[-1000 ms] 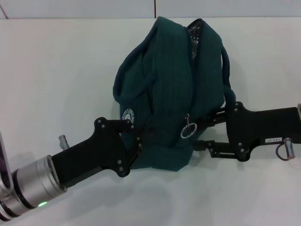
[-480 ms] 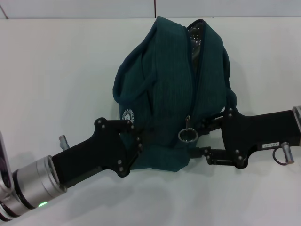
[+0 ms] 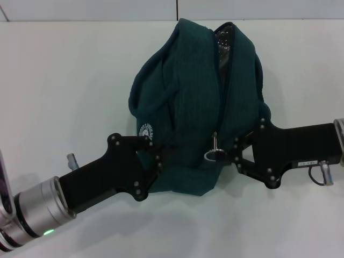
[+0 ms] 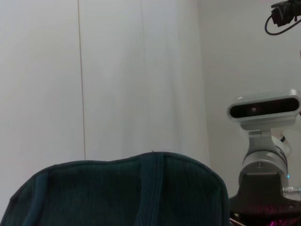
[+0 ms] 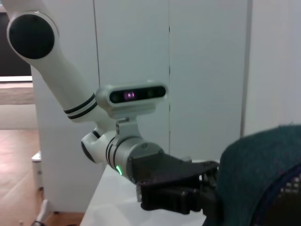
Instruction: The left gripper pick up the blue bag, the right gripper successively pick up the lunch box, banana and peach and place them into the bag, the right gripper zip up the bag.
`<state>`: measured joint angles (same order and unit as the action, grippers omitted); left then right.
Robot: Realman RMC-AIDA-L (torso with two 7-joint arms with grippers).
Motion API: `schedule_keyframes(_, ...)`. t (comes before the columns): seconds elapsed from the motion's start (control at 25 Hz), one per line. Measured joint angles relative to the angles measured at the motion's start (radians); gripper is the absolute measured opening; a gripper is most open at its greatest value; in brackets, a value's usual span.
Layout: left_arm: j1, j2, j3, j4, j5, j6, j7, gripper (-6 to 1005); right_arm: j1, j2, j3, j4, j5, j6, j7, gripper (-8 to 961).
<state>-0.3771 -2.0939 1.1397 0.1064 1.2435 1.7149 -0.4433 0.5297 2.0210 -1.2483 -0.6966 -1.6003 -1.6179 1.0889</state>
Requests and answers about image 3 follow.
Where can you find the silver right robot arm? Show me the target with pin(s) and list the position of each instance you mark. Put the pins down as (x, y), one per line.
(340, 142)

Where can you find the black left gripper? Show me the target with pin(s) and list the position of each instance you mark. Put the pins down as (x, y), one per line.
(113, 174)

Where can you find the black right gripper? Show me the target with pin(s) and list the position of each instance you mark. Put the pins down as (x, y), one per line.
(293, 153)

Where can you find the dark teal insulated lunch bag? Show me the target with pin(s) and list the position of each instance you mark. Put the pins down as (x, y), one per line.
(193, 107)

